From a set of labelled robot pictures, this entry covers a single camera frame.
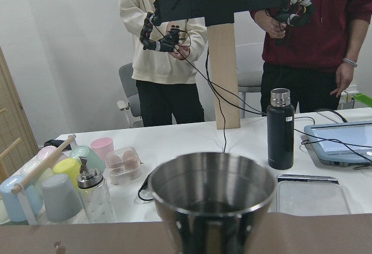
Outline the steel double jigger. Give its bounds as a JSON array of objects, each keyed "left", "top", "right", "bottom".
[{"left": 148, "top": 152, "right": 277, "bottom": 253}]

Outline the person in cream hoodie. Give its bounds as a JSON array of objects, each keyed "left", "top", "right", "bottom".
[{"left": 118, "top": 0, "right": 207, "bottom": 127}]

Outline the clear egg box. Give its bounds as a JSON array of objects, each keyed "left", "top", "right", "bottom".
[{"left": 105, "top": 146, "right": 142, "bottom": 185}]

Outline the pink plastic cup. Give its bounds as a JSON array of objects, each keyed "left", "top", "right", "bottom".
[{"left": 90, "top": 137, "right": 114, "bottom": 160}]

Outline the black insulated bottle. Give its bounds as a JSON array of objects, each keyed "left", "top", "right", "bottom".
[{"left": 267, "top": 88, "right": 294, "bottom": 170}]

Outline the green plastic cup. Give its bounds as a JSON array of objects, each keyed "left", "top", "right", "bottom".
[{"left": 69, "top": 145, "right": 106, "bottom": 174}]

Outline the yellow plastic cup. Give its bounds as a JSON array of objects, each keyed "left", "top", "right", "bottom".
[{"left": 53, "top": 158, "right": 80, "bottom": 183}]

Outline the glass oil dispenser bottle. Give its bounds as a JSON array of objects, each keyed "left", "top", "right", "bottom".
[{"left": 77, "top": 156, "right": 116, "bottom": 224}]

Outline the clear food container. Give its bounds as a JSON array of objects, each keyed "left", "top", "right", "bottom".
[{"left": 277, "top": 181, "right": 350, "bottom": 216}]

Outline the person in red hoodie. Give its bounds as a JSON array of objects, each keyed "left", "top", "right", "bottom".
[{"left": 251, "top": 0, "right": 371, "bottom": 113}]

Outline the grey plastic cup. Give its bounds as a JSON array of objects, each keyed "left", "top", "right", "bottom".
[{"left": 42, "top": 173, "right": 83, "bottom": 223}]

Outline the blue teach pendant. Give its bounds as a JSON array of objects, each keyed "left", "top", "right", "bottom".
[{"left": 304, "top": 121, "right": 371, "bottom": 167}]

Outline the wooden cup rack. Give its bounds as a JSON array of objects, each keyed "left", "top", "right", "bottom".
[{"left": 12, "top": 134, "right": 77, "bottom": 225}]

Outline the blue plastic cup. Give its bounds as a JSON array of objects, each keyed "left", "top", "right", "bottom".
[{"left": 1, "top": 175, "right": 43, "bottom": 222}]

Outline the wooden post with black top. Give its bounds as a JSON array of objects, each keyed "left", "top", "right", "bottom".
[{"left": 154, "top": 0, "right": 284, "bottom": 130}]

